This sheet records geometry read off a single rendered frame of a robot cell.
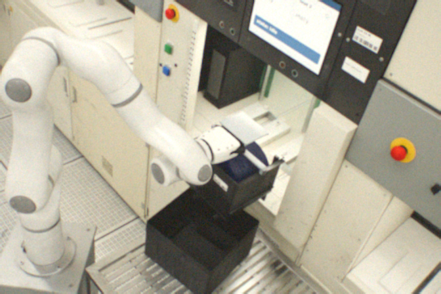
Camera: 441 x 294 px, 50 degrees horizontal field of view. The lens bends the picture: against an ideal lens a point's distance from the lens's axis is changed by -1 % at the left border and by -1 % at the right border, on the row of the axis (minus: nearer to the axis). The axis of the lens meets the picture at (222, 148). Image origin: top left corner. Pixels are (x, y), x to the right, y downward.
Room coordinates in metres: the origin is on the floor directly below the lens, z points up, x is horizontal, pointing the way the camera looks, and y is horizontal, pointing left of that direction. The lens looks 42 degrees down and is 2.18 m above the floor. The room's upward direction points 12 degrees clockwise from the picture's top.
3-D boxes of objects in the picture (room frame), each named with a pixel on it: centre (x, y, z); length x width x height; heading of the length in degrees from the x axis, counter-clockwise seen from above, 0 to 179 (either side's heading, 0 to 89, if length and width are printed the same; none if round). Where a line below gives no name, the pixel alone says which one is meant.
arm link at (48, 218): (0.93, 0.51, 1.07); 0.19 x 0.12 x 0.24; 7
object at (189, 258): (1.03, 0.01, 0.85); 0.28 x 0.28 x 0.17; 60
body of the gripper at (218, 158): (1.05, 0.02, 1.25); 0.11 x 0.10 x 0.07; 140
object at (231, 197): (1.13, -0.05, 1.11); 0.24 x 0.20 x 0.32; 50
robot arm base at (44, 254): (0.90, 0.51, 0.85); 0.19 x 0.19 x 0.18
